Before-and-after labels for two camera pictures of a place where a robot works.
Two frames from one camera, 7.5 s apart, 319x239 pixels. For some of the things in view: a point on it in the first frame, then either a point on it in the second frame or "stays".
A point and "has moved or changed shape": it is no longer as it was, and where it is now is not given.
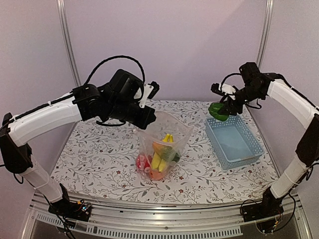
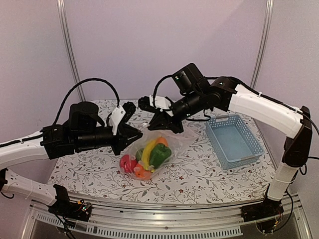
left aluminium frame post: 62,11 stays
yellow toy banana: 157,162 -> 146,155
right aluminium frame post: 265,31 stays
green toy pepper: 214,108 -> 158,155
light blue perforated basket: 234,143 stays
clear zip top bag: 161,146 has moved or changed shape
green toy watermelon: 176,158 -> 138,154
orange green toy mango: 163,151 -> 161,142
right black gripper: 232,108 -> 160,117
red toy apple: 143,162 -> 127,164
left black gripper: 144,123 -> 125,132
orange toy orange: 156,175 -> 140,173
